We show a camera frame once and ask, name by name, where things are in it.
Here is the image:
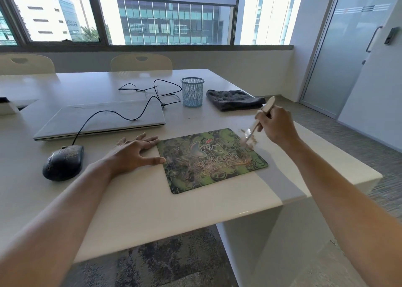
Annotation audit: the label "person's left forearm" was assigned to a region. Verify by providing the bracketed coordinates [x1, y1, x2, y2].
[0, 158, 115, 287]

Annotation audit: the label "silver closed laptop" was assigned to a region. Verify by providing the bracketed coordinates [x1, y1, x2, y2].
[33, 100, 166, 142]

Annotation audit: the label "person's right hand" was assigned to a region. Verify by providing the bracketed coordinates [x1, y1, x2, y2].
[255, 105, 302, 147]

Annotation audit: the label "grey door access reader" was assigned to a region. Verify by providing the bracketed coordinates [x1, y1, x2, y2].
[384, 27, 400, 45]

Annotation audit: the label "black door handle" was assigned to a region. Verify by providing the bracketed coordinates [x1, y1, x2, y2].
[366, 26, 383, 54]

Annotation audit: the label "black computer mouse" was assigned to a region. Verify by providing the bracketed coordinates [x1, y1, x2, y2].
[42, 145, 85, 182]

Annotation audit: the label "dark grey folded cloth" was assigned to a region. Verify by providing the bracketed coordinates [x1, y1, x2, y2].
[206, 89, 266, 112]

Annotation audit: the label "beige chair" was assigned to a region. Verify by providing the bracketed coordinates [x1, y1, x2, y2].
[0, 54, 57, 76]
[110, 53, 173, 73]

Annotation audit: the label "frosted glass door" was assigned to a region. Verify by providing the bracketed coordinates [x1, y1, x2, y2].
[299, 0, 394, 118]

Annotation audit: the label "white cleaning brush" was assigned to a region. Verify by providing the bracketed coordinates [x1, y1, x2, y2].
[240, 96, 276, 147]

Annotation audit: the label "green patterned mouse pad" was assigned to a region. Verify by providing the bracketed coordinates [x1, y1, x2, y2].
[156, 128, 269, 195]

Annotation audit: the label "blue mesh pen cup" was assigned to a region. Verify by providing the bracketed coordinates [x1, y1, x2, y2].
[180, 77, 205, 108]

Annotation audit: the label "dark window frame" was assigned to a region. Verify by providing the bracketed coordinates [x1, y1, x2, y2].
[0, 0, 307, 47]

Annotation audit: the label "person's left hand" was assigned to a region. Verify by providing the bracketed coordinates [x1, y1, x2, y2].
[106, 132, 166, 177]

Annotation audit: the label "person's right forearm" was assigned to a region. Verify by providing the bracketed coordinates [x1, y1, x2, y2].
[280, 137, 402, 287]

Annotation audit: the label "white table socket box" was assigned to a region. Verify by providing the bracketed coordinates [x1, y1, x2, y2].
[0, 97, 20, 115]

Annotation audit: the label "brown debris crumbs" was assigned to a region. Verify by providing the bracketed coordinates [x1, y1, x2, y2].
[194, 156, 252, 172]

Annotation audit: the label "black mouse cable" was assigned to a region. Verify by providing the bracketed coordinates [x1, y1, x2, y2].
[71, 79, 183, 146]

